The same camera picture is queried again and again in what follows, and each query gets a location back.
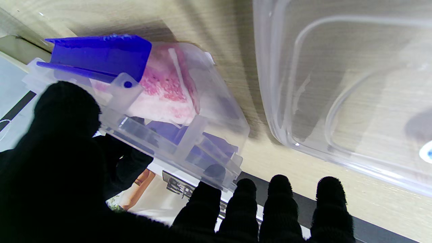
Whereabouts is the clear lid with blue label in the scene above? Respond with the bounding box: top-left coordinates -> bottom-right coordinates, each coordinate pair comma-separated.
252,0 -> 432,198

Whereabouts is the clear plastic food container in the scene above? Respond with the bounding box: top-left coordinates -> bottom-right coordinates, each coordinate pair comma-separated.
22,34 -> 251,193

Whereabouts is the printed kitchen backdrop cloth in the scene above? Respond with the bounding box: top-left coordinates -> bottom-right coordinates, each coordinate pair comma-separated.
0,35 -> 419,243

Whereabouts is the stack of raw bacon slices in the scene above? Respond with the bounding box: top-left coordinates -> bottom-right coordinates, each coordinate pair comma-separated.
90,44 -> 202,126

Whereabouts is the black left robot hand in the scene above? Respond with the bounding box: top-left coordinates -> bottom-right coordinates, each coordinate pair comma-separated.
0,80 -> 356,243

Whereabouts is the printed large potted plant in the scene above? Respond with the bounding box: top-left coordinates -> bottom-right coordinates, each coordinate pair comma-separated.
107,168 -> 156,212

